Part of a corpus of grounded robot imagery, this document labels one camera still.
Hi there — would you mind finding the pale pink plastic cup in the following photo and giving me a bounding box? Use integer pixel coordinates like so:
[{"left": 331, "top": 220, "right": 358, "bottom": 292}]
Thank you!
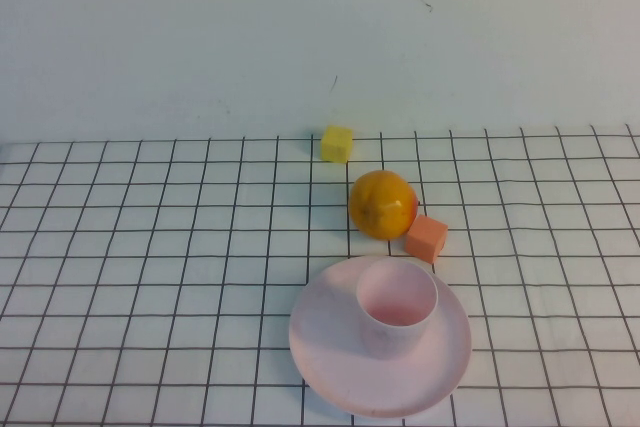
[{"left": 356, "top": 257, "right": 441, "bottom": 361}]

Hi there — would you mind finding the pale pink round plate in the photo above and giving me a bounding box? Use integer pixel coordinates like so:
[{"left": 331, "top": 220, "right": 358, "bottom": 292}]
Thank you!
[{"left": 288, "top": 255, "right": 473, "bottom": 420}]

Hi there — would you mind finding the yellow foam cube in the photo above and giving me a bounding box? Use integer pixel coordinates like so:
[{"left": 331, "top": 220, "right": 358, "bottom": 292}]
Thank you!
[{"left": 320, "top": 125, "right": 355, "bottom": 165}]

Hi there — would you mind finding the orange yellow round fruit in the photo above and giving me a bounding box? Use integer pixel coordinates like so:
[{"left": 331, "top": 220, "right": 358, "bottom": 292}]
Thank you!
[{"left": 348, "top": 170, "right": 420, "bottom": 241}]

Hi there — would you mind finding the orange foam cube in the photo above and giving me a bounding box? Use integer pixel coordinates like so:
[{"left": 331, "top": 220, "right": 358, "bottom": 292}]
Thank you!
[{"left": 404, "top": 214, "right": 450, "bottom": 264}]

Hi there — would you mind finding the white black-grid tablecloth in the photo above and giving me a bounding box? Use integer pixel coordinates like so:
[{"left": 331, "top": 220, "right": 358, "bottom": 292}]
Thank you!
[{"left": 0, "top": 124, "right": 640, "bottom": 427}]

